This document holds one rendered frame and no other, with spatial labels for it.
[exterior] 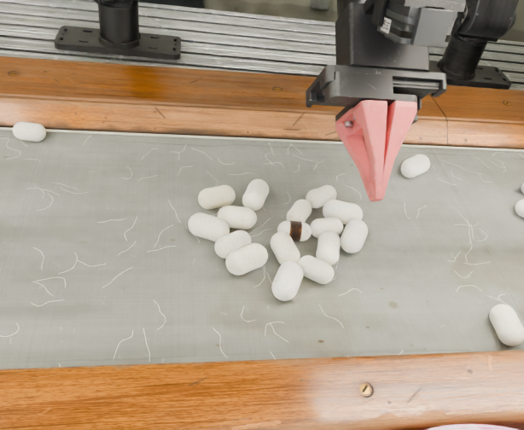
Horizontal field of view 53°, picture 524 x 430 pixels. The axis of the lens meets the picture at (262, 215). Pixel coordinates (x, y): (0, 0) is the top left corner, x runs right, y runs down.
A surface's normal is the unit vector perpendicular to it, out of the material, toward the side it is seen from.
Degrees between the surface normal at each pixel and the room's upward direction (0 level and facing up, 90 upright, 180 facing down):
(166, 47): 0
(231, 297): 0
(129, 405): 0
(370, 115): 62
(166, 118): 45
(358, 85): 41
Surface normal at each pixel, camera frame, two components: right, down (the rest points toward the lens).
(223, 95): 0.14, -0.73
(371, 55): 0.19, -0.11
